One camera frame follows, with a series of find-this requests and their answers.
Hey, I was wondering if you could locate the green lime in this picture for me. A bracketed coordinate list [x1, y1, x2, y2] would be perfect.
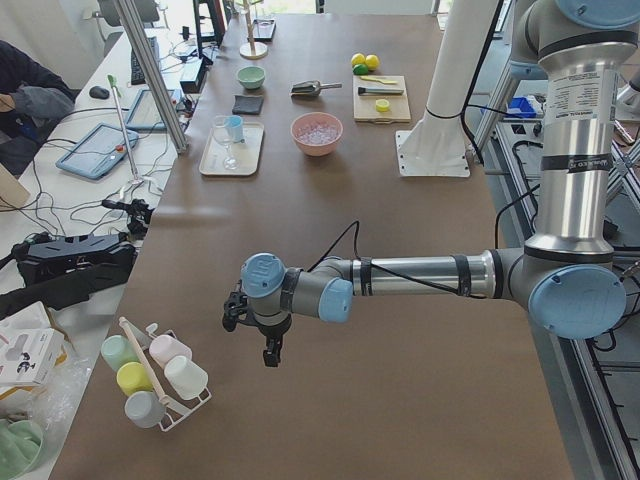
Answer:
[351, 53, 369, 76]

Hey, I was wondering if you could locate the steel cylinder muddler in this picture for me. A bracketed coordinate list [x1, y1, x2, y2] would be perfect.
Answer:
[357, 86, 404, 96]

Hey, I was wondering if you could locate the yellow plastic knife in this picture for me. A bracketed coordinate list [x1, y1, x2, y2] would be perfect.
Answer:
[359, 75, 398, 85]

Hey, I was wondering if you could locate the white plastic cup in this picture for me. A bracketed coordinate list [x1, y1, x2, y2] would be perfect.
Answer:
[164, 355, 208, 400]

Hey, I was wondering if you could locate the yellow plastic cup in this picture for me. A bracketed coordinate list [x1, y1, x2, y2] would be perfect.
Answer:
[116, 362, 153, 397]

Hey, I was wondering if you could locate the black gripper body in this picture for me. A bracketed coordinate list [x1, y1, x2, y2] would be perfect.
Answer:
[227, 281, 292, 348]

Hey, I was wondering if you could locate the dark grey cloth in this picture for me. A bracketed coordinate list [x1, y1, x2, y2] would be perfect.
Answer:
[232, 95, 264, 115]

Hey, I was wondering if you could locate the black device on desk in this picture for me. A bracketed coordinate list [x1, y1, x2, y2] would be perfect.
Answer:
[1, 233, 137, 318]

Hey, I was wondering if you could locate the blue tablet teach pendant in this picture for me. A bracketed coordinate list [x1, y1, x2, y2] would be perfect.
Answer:
[55, 123, 128, 180]

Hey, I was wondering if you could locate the grey plastic cup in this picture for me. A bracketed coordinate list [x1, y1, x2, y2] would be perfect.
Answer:
[124, 391, 166, 428]

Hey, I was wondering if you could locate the clear wine glass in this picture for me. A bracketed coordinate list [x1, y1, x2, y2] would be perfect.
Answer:
[213, 115, 237, 170]

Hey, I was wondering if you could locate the cream serving tray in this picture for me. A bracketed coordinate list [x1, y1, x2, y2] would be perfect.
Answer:
[199, 122, 264, 176]

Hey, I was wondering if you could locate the pink bowl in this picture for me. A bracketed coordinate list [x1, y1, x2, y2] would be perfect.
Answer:
[290, 112, 343, 157]

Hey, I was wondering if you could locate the light blue cup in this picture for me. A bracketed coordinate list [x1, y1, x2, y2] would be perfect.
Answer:
[225, 115, 245, 143]

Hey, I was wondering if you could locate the white cardboard box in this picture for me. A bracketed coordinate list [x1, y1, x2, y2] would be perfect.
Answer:
[1, 328, 64, 387]

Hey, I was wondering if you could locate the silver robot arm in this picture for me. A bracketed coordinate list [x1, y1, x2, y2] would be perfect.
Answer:
[222, 1, 639, 367]

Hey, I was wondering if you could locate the metal ice scoop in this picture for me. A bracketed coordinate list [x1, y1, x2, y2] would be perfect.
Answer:
[290, 80, 342, 97]

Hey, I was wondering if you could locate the clear ice cubes pile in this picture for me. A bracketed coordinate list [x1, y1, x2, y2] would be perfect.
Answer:
[295, 122, 340, 146]

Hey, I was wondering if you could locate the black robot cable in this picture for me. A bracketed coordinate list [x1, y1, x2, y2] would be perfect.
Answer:
[308, 220, 489, 300]

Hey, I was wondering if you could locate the aluminium frame post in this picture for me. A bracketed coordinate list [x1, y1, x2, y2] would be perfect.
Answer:
[114, 0, 188, 154]

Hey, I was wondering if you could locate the half lemon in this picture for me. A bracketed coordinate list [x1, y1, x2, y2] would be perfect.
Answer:
[375, 99, 390, 112]

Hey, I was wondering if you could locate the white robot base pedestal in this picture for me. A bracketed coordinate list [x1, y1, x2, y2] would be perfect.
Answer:
[396, 0, 502, 178]

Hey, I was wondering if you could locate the white wire cup rack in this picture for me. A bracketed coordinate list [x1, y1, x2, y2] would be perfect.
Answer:
[118, 316, 213, 433]

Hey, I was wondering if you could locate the black computer mouse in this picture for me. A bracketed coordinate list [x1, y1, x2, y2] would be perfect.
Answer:
[89, 85, 110, 100]

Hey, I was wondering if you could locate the green bowl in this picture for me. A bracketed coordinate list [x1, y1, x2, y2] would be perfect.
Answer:
[236, 66, 266, 90]

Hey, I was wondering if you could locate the wooden cutting board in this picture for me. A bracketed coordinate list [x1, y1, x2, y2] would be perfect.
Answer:
[353, 75, 411, 123]

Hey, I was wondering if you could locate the wooden mug tree stand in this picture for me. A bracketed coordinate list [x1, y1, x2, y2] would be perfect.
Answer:
[235, 0, 268, 60]

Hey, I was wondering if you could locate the whole yellow lemon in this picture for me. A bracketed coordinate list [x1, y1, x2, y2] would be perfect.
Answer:
[364, 54, 380, 71]

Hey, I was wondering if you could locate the person in dark clothes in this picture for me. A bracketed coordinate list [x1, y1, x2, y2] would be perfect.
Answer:
[1, 41, 76, 177]

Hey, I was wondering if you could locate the green plastic cup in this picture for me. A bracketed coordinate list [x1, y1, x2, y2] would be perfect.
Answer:
[100, 335, 138, 372]

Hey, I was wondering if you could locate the pink plastic cup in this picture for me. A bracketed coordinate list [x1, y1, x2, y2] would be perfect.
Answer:
[149, 334, 192, 368]

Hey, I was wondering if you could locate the black picture frame tray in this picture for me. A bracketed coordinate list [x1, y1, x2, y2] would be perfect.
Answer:
[247, 19, 276, 42]

